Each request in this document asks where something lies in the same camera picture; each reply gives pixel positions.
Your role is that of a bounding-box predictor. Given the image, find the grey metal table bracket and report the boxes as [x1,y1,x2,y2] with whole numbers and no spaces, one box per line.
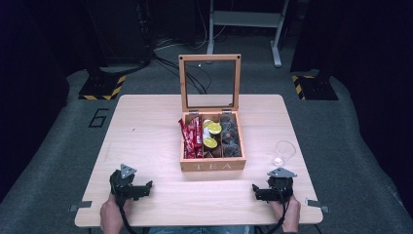
[68,200,94,213]
[305,198,330,214]

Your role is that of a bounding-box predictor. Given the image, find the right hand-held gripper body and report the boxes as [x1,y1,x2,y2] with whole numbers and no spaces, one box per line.
[267,167,298,204]

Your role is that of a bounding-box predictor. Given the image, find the bundle of red sachets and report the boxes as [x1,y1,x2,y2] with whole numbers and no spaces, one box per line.
[177,116,205,160]

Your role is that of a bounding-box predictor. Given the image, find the black floor cables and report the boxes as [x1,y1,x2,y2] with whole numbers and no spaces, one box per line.
[152,37,213,96]

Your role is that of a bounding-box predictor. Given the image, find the person's left hand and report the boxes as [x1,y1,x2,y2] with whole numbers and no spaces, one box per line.
[99,194,134,234]

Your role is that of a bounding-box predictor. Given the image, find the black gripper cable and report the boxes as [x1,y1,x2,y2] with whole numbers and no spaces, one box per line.
[264,199,290,234]
[118,204,139,234]

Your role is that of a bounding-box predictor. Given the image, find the pile of dark tea bags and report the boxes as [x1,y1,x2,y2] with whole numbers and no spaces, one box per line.
[219,115,244,159]

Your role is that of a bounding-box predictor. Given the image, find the wooden tea box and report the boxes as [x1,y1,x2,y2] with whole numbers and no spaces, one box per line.
[178,54,247,173]

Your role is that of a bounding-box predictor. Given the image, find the person's right hand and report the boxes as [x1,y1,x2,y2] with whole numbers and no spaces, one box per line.
[271,195,302,233]

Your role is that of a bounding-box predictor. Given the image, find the dark cabinet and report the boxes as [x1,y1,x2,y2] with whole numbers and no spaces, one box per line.
[85,0,154,67]

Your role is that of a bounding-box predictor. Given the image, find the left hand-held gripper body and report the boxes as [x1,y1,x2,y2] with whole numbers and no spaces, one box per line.
[109,164,137,208]

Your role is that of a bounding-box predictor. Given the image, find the black yellow striped stand base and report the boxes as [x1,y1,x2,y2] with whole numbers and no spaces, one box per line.
[290,69,339,101]
[78,66,127,101]

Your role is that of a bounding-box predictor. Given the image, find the white metal stand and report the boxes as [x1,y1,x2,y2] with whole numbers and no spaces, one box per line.
[206,0,290,68]

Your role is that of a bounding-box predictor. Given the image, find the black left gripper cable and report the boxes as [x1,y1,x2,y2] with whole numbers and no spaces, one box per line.
[118,204,139,234]

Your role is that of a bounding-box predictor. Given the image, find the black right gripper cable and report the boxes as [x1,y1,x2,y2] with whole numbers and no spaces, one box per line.
[264,199,290,234]

